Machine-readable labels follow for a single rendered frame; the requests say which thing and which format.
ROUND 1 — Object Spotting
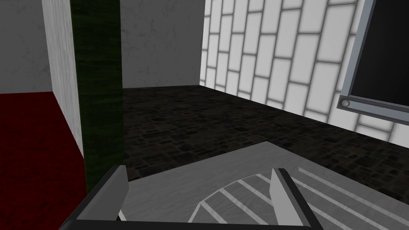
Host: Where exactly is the grey ridged flat top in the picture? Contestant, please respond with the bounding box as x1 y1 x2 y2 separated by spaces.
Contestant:
117 141 409 230

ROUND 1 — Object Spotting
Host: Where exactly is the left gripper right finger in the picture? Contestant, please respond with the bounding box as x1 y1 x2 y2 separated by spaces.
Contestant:
269 168 313 227

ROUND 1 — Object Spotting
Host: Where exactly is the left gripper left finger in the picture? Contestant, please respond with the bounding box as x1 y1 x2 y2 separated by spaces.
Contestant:
76 165 129 221

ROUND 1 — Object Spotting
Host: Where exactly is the dark green door leaf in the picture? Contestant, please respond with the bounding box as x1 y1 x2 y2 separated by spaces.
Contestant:
41 0 125 194

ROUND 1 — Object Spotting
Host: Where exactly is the grey framed dark window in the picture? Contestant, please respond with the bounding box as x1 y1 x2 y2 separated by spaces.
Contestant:
337 0 409 124

